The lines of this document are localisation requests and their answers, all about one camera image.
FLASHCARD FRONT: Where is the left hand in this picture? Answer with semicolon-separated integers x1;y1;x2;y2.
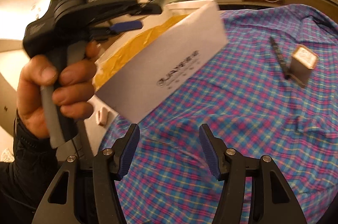
16;40;99;140

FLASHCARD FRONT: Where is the white foam box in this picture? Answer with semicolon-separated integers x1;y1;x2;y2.
85;0;228;152

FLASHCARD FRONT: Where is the plaid cloth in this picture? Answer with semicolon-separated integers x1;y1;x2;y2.
116;4;337;223

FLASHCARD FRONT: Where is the black marker pen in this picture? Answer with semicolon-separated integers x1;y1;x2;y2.
269;36;290;80

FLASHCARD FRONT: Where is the square metal tin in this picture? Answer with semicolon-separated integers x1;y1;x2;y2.
289;44;319;88

